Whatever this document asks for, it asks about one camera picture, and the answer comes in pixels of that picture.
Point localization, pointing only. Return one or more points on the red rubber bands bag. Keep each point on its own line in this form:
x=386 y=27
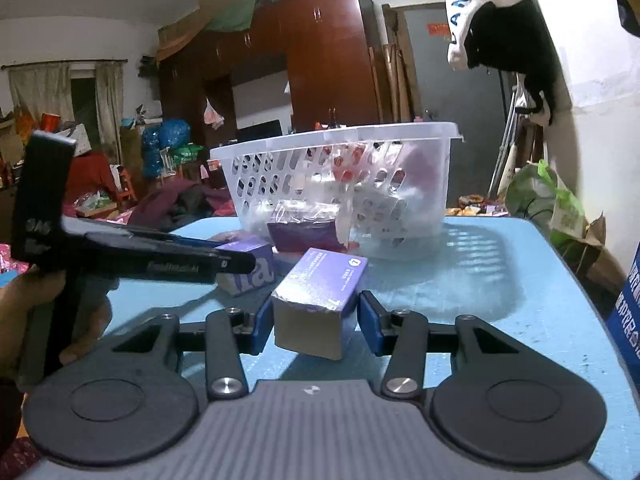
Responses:
x=346 y=160

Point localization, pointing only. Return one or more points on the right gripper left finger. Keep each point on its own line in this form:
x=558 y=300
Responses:
x=229 y=333

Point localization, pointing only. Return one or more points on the black monitor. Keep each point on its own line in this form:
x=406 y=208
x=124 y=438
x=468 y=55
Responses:
x=264 y=130

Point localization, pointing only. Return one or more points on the person left hand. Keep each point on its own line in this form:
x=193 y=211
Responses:
x=32 y=289

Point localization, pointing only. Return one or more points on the blue plastic bags pile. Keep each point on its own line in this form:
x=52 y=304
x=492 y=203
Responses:
x=165 y=147

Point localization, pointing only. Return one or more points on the blue fabric bag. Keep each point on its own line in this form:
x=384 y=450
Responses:
x=624 y=322

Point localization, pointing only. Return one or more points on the pile of dark clothes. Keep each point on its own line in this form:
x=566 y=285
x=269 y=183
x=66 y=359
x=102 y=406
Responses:
x=180 y=202

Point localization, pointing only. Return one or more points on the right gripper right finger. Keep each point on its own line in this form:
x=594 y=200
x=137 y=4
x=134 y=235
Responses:
x=402 y=336

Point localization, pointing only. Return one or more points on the purple cardboard box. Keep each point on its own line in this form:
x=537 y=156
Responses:
x=314 y=306

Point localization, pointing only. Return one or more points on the green cloth atop wardrobe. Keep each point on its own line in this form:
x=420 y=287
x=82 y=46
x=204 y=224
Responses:
x=237 y=16

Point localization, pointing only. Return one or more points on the dark purple box in bag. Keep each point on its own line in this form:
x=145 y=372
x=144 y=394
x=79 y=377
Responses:
x=297 y=225

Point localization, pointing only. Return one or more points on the beige window curtain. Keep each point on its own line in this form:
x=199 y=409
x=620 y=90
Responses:
x=109 y=79

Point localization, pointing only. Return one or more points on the light purple box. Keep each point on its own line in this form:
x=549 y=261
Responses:
x=255 y=269

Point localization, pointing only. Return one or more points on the white plastic lattice basket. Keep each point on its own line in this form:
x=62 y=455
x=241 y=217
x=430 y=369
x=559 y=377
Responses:
x=410 y=160

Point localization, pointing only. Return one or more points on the black hanging garment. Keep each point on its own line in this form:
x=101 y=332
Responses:
x=515 y=39

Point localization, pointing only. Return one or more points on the green and white plastic bag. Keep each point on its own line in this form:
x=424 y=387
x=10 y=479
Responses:
x=537 y=194

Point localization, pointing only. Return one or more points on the dark red wooden wardrobe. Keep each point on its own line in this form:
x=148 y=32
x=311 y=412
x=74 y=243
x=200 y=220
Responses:
x=325 y=47

